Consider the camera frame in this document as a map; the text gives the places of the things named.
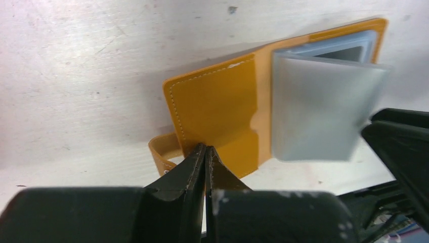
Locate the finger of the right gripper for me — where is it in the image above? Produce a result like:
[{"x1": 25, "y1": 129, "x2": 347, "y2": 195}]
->
[{"x1": 361, "y1": 108, "x2": 428, "y2": 231}]

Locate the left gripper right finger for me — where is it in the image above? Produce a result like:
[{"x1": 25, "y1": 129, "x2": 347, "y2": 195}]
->
[{"x1": 205, "y1": 146, "x2": 359, "y2": 242}]

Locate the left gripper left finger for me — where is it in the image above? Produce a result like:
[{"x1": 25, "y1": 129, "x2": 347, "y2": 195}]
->
[{"x1": 1, "y1": 144, "x2": 206, "y2": 242}]

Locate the yellow leather card holder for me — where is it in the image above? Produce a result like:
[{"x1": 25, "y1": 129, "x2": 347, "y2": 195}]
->
[{"x1": 148, "y1": 18, "x2": 388, "y2": 178}]

